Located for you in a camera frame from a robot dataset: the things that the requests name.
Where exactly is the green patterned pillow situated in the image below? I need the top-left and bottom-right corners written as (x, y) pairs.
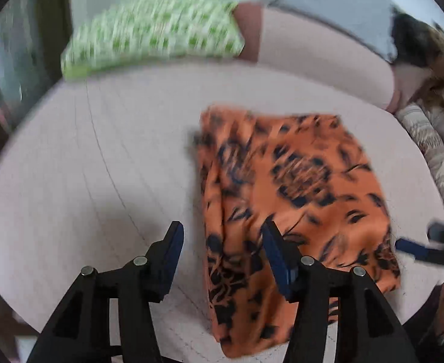
top-left (60, 0), bottom-right (245, 83)

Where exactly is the beige pink sofa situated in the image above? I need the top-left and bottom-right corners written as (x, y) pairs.
top-left (0, 0), bottom-right (444, 363)

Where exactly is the grey cloth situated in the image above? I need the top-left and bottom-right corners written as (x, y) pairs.
top-left (260, 0), bottom-right (398, 63)

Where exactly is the brown furry blanket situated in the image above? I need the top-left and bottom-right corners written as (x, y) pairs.
top-left (390, 13), bottom-right (444, 114)

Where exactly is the striped pillow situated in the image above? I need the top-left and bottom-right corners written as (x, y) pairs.
top-left (394, 102), bottom-right (444, 220)

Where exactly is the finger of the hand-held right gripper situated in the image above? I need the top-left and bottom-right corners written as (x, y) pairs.
top-left (395, 236), bottom-right (444, 270)

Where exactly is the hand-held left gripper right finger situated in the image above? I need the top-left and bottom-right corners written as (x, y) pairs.
top-left (261, 220), bottom-right (421, 363)

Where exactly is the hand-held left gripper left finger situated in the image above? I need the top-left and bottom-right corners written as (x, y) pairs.
top-left (26, 220), bottom-right (185, 363)

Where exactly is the orange black printed cloth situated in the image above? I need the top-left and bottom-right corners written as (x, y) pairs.
top-left (193, 106), bottom-right (402, 360)

